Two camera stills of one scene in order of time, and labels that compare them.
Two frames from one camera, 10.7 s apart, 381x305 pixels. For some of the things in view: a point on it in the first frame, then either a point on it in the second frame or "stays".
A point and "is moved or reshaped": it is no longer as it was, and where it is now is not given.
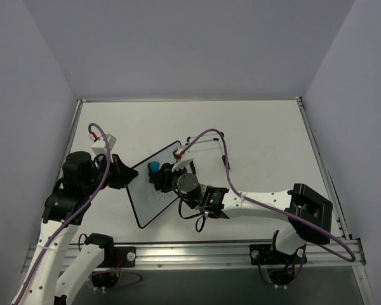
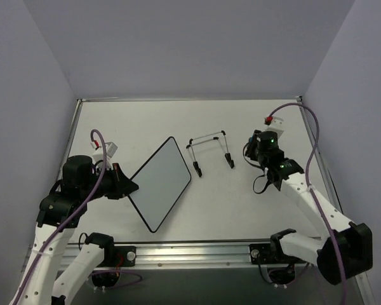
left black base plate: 122,257 stays
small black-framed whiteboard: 147,201 is moved or reshaped
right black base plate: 263,254 stays
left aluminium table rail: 79,104 stays
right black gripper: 160,180 to 252,145
